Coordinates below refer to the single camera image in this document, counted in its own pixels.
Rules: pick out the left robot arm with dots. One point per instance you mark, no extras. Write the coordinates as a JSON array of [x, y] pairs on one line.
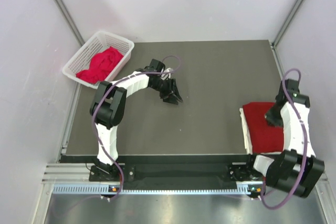
[[108, 106]]

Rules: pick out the folded white t shirt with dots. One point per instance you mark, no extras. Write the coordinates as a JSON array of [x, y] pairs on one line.
[[248, 144]]

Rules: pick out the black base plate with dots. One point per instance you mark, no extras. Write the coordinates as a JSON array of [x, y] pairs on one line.
[[247, 159]]

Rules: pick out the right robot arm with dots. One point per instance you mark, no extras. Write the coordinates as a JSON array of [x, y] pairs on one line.
[[296, 166]]

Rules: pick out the dark red t shirt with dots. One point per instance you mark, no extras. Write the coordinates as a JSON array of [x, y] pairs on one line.
[[261, 133]]

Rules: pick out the grey slotted cable duct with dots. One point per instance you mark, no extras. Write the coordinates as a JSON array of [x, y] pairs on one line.
[[86, 189]]

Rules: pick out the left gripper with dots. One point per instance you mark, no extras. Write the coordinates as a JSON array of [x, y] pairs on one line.
[[171, 98]]

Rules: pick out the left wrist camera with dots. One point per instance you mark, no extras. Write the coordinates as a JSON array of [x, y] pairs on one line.
[[167, 73]]

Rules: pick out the pink red t shirt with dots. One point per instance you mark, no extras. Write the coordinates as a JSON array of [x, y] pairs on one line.
[[100, 66]]

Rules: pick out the white plastic basket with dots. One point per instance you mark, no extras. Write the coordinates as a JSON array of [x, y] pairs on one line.
[[99, 42]]

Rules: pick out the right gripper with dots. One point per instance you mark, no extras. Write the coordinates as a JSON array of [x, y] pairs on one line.
[[271, 120]]

